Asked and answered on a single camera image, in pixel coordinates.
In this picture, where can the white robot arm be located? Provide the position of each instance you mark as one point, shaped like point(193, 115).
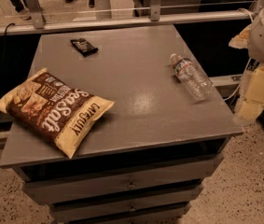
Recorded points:
point(255, 47)

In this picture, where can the bottom grey drawer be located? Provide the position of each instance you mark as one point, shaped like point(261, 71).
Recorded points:
point(140, 216)

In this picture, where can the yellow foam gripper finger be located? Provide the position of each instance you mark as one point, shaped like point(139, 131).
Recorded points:
point(252, 101)
point(240, 41)

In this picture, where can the grey drawer cabinet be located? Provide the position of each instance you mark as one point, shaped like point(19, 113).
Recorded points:
point(153, 118)

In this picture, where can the clear plastic water bottle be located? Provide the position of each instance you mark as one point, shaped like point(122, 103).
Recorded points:
point(192, 77)

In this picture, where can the top grey drawer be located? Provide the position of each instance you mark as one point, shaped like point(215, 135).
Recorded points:
point(77, 187)

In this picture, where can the sea salt chips bag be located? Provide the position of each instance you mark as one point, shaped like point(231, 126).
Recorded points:
point(61, 114)

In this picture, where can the grey drawer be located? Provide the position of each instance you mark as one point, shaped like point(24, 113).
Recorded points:
point(77, 187)
point(127, 204)
point(140, 216)

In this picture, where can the middle grey drawer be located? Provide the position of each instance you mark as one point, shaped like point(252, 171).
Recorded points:
point(127, 204)

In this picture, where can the metal guard rail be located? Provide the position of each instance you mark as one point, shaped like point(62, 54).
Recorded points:
point(53, 16)

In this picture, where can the small black snack packet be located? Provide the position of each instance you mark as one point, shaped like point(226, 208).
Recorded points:
point(83, 46)

